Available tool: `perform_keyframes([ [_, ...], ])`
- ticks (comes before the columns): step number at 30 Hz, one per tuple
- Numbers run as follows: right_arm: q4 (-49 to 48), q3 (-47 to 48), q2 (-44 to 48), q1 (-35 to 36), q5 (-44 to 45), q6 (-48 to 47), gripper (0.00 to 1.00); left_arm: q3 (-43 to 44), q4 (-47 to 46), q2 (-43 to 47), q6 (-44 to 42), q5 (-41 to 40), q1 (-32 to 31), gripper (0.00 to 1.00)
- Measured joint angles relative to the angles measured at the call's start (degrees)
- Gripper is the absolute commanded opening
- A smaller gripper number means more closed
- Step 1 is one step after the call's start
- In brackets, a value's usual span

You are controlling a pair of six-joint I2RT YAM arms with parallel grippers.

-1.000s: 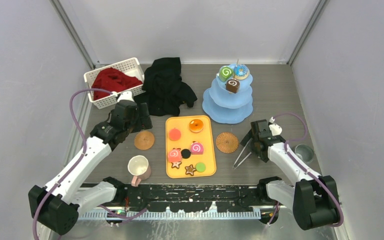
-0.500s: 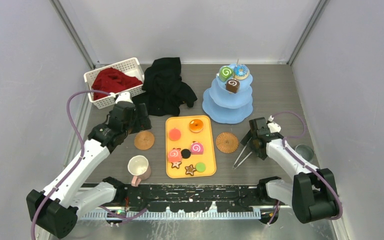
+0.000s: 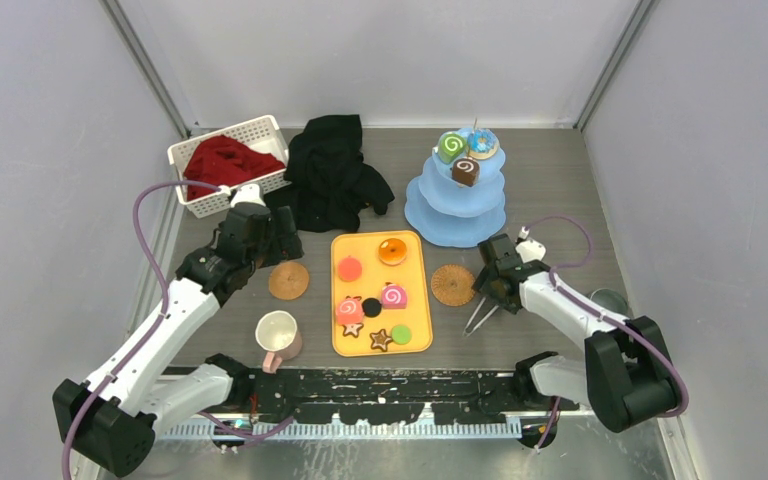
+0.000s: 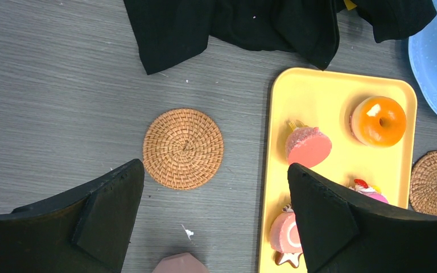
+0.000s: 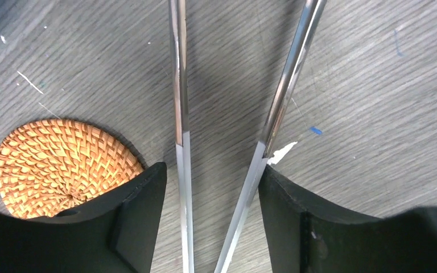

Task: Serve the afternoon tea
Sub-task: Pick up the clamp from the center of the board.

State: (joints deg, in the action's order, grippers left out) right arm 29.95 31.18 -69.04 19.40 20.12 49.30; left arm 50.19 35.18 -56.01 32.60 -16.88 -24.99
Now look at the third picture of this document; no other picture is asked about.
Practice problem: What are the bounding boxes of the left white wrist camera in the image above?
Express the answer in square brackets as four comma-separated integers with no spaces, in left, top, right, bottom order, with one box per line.
[230,183,266,207]

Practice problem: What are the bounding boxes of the white plastic basket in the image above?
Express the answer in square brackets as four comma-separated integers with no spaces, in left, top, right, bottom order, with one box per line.
[167,115,290,193]

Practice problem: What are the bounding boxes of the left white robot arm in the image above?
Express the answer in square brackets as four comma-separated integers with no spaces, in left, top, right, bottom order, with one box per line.
[53,202,304,478]

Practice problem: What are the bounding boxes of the orange donut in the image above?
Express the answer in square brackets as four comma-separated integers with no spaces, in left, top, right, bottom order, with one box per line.
[377,237,408,266]

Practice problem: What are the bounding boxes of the left woven coaster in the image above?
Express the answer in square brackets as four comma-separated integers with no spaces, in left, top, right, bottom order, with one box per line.
[268,261,310,301]

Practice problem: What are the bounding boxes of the red cloth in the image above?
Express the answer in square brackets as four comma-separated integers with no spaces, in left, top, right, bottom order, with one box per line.
[183,135,285,187]

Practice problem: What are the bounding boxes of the pink mug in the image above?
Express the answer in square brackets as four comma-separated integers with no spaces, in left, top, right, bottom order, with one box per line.
[255,310,303,374]

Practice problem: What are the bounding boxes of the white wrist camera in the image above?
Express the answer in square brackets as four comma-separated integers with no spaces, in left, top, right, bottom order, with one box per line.
[230,183,266,207]
[515,226,547,263]

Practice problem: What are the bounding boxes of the green round macaron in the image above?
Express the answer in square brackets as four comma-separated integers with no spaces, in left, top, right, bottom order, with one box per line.
[390,325,413,345]

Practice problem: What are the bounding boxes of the black round cookie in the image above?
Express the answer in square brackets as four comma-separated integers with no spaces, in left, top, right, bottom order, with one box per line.
[361,298,383,318]

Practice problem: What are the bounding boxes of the metal tongs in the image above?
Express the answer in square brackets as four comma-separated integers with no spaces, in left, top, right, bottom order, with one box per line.
[463,296,499,337]

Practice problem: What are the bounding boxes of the brown star cookie left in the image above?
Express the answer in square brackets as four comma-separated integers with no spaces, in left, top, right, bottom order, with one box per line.
[342,322,364,338]

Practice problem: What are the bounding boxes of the chocolate swirl roll cake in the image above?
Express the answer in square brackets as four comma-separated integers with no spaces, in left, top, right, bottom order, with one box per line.
[451,157,480,187]

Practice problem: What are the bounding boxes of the green roll cake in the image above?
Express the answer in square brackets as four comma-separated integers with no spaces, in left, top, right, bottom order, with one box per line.
[436,132,467,165]

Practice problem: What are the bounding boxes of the red round cake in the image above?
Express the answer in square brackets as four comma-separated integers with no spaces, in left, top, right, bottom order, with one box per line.
[336,256,363,282]

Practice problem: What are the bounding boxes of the yellow tray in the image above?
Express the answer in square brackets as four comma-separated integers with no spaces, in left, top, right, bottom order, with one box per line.
[331,231,433,358]

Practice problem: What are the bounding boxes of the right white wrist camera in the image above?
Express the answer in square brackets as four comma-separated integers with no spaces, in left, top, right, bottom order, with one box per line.
[515,226,547,263]

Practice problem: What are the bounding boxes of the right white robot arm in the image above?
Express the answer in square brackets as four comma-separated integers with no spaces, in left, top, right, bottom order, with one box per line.
[473,234,689,432]

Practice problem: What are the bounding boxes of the woven coaster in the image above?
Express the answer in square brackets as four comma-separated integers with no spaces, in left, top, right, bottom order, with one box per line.
[431,264,475,307]
[268,261,310,301]

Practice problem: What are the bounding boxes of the grey metal cup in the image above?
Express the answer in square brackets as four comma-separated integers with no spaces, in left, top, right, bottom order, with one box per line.
[588,288,629,316]

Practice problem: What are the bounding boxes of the brown star cookie right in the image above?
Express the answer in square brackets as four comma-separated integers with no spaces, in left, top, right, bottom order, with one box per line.
[369,329,393,352]

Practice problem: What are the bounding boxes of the blue three-tier cake stand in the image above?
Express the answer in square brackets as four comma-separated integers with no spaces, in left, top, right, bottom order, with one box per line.
[404,123,506,248]

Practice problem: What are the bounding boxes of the brown star cookie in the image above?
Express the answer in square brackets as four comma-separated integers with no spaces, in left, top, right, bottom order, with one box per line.
[369,329,393,352]
[342,322,364,338]

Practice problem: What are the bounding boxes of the black cloth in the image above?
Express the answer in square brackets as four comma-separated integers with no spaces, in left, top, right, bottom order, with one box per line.
[265,114,395,233]

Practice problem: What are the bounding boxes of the pink cube cake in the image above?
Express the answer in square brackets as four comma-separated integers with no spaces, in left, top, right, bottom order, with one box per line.
[380,283,408,309]

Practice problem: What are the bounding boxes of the blue donut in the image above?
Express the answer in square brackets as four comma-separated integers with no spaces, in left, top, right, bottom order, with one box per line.
[466,128,500,160]

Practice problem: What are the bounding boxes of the right woven coaster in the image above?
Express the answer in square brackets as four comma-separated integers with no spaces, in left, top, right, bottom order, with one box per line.
[431,264,475,307]

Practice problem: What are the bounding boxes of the pink swirl roll cake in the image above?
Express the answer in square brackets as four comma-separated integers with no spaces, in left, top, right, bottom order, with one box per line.
[335,297,365,325]

